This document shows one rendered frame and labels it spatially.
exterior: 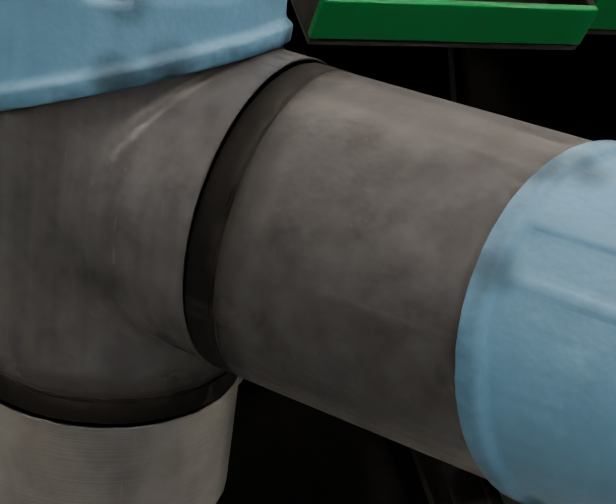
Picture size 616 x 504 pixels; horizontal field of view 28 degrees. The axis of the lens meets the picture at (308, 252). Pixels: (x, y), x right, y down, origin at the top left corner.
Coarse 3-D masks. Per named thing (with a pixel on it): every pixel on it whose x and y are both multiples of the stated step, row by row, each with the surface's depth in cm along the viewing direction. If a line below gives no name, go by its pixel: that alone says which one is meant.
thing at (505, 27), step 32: (320, 0) 50; (352, 0) 50; (384, 0) 51; (416, 0) 51; (448, 0) 52; (480, 0) 56; (512, 0) 57; (544, 0) 58; (576, 0) 56; (320, 32) 51; (352, 32) 52; (384, 32) 52; (416, 32) 53; (448, 32) 53; (480, 32) 54; (512, 32) 54; (544, 32) 55; (576, 32) 55
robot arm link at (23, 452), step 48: (0, 432) 31; (48, 432) 30; (96, 432) 30; (144, 432) 31; (192, 432) 32; (0, 480) 31; (48, 480) 31; (96, 480) 31; (144, 480) 31; (192, 480) 32
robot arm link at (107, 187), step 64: (0, 0) 27; (64, 0) 26; (128, 0) 26; (192, 0) 26; (256, 0) 27; (0, 64) 27; (64, 64) 26; (128, 64) 26; (192, 64) 27; (256, 64) 27; (0, 128) 28; (64, 128) 27; (128, 128) 27; (192, 128) 26; (0, 192) 28; (64, 192) 27; (128, 192) 27; (192, 192) 26; (0, 256) 29; (64, 256) 28; (128, 256) 27; (0, 320) 30; (64, 320) 29; (128, 320) 29; (0, 384) 30; (64, 384) 30; (128, 384) 30; (192, 384) 31
